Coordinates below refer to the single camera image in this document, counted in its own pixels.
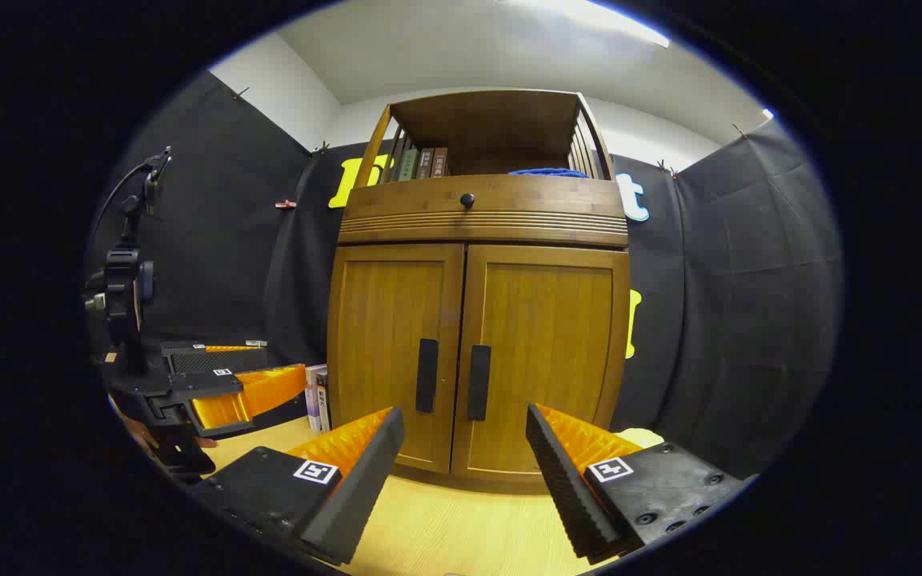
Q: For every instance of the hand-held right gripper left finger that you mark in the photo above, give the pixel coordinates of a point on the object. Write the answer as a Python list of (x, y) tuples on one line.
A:
[(365, 480)]

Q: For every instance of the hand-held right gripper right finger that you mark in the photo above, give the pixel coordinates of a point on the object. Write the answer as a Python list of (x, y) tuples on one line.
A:
[(561, 488)]

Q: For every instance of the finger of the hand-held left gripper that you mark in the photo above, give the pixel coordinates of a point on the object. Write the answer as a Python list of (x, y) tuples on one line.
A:
[(213, 360), (205, 384)]

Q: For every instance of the wooden shoe cabinet door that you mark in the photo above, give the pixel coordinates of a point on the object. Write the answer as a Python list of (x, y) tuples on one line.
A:
[(385, 352), (557, 352)]

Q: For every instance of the wooden double-door shoe cabinet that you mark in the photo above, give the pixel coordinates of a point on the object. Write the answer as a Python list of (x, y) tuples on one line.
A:
[(485, 120)]

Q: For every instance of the black and white book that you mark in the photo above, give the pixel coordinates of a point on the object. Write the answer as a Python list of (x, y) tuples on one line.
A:
[(324, 400)]

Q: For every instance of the cream knitted lump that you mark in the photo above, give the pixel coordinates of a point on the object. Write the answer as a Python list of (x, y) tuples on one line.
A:
[(643, 438)]

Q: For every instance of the dark grey book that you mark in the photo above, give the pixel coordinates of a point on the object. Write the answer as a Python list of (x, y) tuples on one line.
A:
[(426, 164)]

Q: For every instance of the round black drawer knob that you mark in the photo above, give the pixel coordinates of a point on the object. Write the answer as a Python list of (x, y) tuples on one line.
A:
[(467, 200)]

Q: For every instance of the brown book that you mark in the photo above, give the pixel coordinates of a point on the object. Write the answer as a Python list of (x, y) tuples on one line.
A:
[(439, 162)]

